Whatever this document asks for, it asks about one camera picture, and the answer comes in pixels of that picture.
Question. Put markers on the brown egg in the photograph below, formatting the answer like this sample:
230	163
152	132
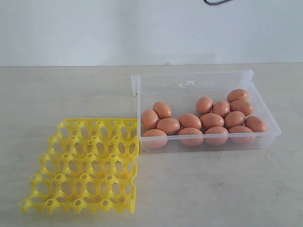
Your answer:
162	110
155	138
235	118
210	120
190	121
169	125
242	135
237	94
219	135
255	124
149	119
193	136
204	105
221	108
243	106

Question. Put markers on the clear plastic bin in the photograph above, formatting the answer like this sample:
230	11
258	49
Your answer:
181	92

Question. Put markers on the yellow plastic egg tray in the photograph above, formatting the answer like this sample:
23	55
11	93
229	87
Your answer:
89	165

